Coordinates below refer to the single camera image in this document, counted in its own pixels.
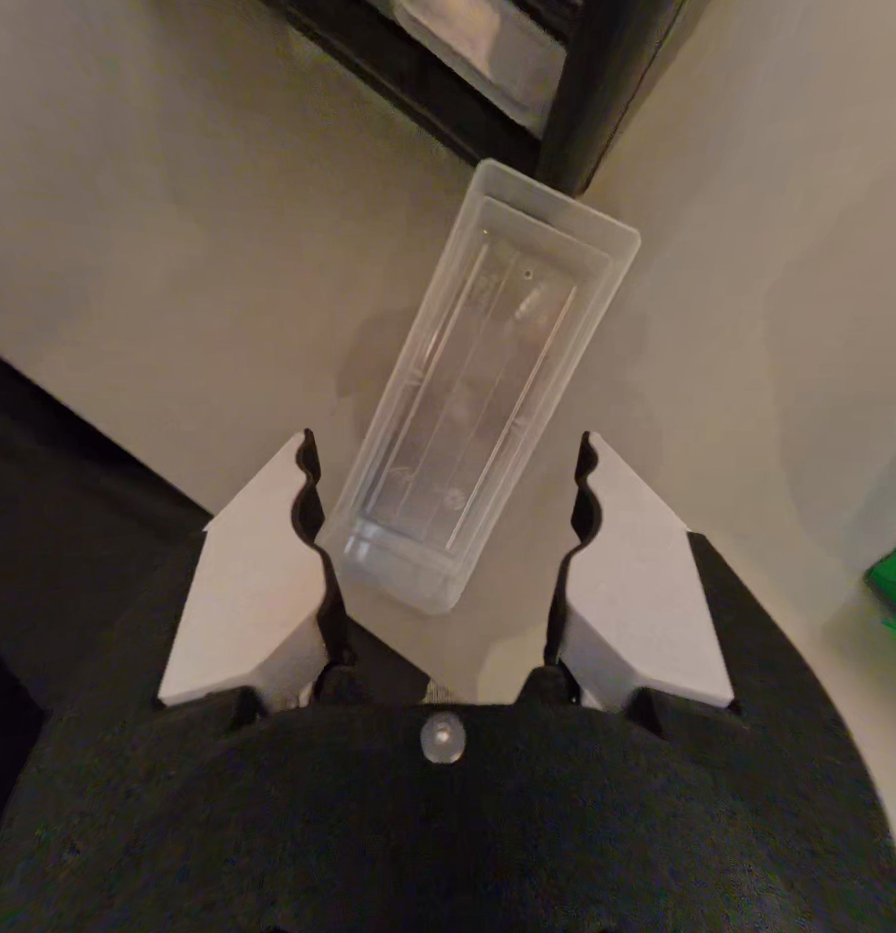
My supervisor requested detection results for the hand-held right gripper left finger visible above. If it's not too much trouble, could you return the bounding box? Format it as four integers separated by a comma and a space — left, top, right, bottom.
156, 429, 358, 711

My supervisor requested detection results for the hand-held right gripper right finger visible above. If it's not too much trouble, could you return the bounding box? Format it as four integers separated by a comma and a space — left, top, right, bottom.
539, 430, 737, 711

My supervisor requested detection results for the clear plastic drawer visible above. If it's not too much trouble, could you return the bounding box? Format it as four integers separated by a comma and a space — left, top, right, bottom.
314, 158, 643, 618

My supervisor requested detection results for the black drawer cabinet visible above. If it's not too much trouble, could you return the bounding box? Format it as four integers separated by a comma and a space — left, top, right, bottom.
262, 0, 691, 198

